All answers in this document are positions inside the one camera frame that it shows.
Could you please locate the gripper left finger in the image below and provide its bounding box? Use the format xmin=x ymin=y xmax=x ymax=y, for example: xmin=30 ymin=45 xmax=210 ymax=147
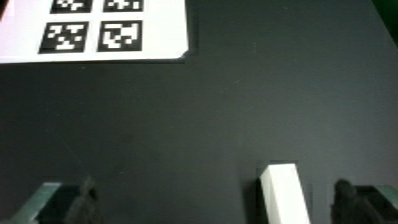
xmin=7 ymin=178 xmax=105 ymax=224

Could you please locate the white L-shaped workspace fence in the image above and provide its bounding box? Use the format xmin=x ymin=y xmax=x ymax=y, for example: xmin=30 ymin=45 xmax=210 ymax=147
xmin=260 ymin=163 xmax=311 ymax=224

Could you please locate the white fiducial marker plate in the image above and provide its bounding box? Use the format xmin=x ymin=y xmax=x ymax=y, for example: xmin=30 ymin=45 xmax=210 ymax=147
xmin=0 ymin=0 xmax=188 ymax=64

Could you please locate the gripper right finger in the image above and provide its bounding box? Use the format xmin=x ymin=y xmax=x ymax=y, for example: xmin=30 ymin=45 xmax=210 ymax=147
xmin=331 ymin=179 xmax=398 ymax=224

